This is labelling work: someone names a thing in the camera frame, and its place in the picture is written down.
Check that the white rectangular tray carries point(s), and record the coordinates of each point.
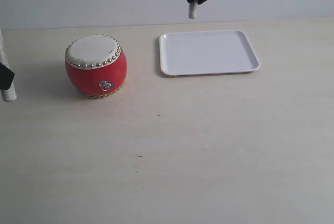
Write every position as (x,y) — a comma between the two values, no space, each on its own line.
(207,53)

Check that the small red drum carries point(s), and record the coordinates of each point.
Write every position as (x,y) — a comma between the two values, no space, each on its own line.
(96,65)

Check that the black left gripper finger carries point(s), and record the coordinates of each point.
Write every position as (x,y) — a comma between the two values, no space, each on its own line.
(6,77)

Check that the white wooden drumstick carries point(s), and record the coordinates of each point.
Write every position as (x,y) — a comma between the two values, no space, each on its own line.
(8,91)
(193,10)

